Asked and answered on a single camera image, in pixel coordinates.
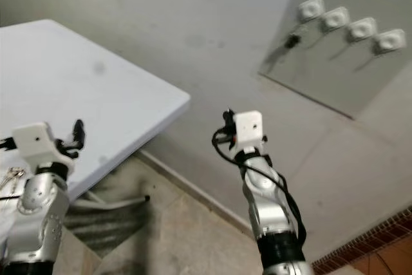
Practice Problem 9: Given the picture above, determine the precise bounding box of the white folding table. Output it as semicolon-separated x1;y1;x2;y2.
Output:
0;19;191;274

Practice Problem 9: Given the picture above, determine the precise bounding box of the silver key bunch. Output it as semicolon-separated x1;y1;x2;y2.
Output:
3;166;26;193

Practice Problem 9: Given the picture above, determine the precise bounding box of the grey table leg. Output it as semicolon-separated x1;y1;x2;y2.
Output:
76;194;151;212

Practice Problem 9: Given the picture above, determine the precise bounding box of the black hanging key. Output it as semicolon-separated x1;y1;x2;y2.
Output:
283;32;301;51

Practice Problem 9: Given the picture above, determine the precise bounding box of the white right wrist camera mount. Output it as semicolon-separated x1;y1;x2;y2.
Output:
233;111;266;154

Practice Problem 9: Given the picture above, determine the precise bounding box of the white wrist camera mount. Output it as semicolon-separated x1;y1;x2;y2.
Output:
10;121;73;161
233;111;266;154

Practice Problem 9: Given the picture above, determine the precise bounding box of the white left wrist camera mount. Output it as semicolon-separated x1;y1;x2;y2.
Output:
10;121;73;161

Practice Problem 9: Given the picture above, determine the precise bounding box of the grey wall board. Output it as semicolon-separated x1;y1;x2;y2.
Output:
258;0;412;120

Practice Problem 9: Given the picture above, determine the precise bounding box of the white wall hook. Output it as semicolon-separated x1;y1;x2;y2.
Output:
347;17;379;43
323;6;352;32
373;28;408;56
297;0;326;22

